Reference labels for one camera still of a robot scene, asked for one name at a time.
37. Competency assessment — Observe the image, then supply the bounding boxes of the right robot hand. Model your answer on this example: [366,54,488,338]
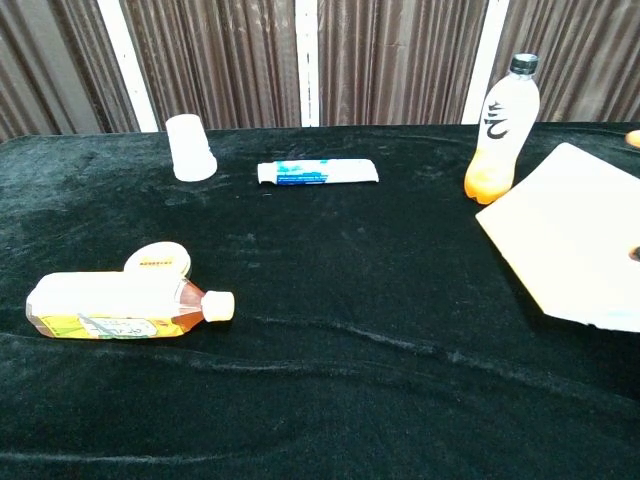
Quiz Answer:
[624,129,640,262]

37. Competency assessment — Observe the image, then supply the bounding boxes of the brown pleated curtain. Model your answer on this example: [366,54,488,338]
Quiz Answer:
[492,0,640,124]
[316,0,489,127]
[118,0,302,132]
[0,0,141,144]

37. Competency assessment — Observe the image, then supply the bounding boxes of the orange drink bottle black cap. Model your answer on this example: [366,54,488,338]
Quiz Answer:
[463,52,542,206]

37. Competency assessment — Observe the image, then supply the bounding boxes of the white blue toothpaste tube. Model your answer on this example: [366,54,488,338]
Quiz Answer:
[256,158,380,187]

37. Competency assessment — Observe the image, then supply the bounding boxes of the black velvet tablecloth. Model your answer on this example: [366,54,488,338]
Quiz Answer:
[0,122,640,480]

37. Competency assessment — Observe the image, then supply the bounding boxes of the white upside-down paper cup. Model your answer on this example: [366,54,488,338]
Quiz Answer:
[165,113,219,183]

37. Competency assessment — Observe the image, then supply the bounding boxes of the round cream tin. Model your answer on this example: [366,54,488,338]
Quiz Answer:
[122,241,193,278]

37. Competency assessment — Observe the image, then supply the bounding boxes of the tea bottle yellow label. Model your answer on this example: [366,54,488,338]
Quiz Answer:
[25,271,236,340]

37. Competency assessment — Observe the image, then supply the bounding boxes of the white vertical post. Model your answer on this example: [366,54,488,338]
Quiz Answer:
[95,0,160,133]
[460,0,511,126]
[294,0,321,128]

